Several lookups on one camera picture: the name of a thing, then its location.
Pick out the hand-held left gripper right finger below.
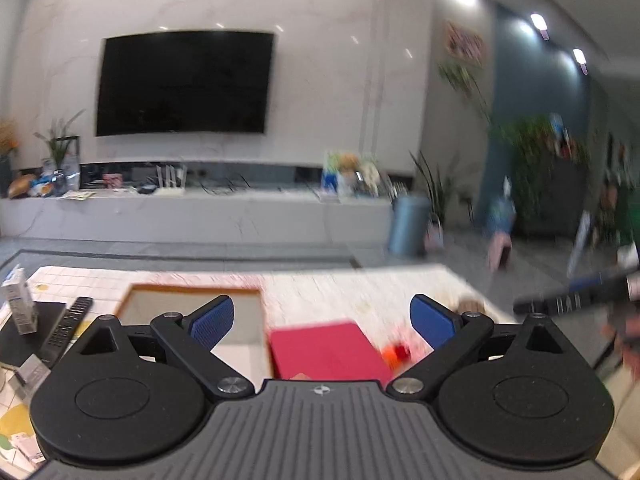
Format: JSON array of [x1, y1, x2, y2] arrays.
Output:
[[386, 294, 576, 402]]

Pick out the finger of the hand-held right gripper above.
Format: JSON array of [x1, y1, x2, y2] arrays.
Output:
[[514, 266, 633, 317]]

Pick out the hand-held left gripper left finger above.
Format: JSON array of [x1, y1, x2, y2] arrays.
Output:
[[75, 294, 256, 401]]

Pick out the pink white crochet pouch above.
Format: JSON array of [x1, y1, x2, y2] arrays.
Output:
[[382, 342, 413, 363]]

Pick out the orange cardboard box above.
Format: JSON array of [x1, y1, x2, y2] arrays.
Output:
[[116, 282, 268, 381]]

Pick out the pastel woven bag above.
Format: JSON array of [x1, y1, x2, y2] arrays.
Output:
[[425, 214, 446, 252]]

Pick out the pink space heater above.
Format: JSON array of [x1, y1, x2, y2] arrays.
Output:
[[487, 232, 513, 272]]

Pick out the grey blue trash can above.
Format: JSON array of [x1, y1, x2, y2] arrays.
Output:
[[387, 195, 432, 257]]

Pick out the dark cabinet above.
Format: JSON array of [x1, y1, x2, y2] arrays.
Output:
[[550, 160, 621, 246]]

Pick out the marble television console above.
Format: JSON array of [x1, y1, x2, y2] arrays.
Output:
[[0, 187, 401, 246]]

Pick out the red lid plastic container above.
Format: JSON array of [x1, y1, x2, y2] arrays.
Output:
[[269, 321, 393, 381]]

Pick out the blue water jug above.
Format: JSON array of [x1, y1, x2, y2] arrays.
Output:
[[487, 177, 518, 236]]

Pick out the long leaf potted plant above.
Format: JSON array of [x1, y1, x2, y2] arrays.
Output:
[[410, 150, 476, 226]]

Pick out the leafy green plant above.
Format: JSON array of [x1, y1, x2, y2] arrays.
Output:
[[492, 115, 591, 231]]

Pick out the white router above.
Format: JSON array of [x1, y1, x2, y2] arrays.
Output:
[[155, 162, 188, 195]]

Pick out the black remote control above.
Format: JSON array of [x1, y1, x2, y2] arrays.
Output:
[[39, 296, 94, 367]]

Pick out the white round ornament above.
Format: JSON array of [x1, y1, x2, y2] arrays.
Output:
[[360, 160, 381, 193]]

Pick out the lemon print tablecloth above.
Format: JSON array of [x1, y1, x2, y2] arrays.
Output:
[[0, 265, 151, 476]]

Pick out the black notebook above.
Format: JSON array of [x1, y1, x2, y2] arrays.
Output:
[[0, 301, 68, 366]]

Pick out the small teddy bear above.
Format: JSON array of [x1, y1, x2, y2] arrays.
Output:
[[340, 155, 361, 196]]

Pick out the green blue picture board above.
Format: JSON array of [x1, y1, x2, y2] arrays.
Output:
[[322, 150, 351, 202]]

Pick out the small grey box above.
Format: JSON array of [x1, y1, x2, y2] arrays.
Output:
[[14, 353, 51, 391]]

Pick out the white milk carton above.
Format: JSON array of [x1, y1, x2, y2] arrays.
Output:
[[1, 266, 40, 335]]

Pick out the snack packets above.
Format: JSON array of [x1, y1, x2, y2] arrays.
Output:
[[30, 172, 57, 197]]

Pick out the green plant in glass vase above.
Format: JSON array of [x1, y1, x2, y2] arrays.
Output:
[[34, 110, 86, 196]]

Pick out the brown rounded ornament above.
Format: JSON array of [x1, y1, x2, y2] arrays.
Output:
[[7, 174, 38, 198]]

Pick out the hanging vine plant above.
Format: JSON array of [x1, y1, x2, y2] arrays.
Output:
[[437, 57, 493, 121]]

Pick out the yellow dried flowers in vase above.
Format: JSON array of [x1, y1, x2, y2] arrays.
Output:
[[0, 117, 21, 198]]

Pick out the black cables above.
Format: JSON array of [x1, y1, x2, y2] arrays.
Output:
[[200, 172, 281, 196]]

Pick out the black wall television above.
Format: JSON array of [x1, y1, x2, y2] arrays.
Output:
[[95, 31, 275, 137]]

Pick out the framed wall picture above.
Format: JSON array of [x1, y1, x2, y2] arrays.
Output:
[[444, 20, 488, 67]]

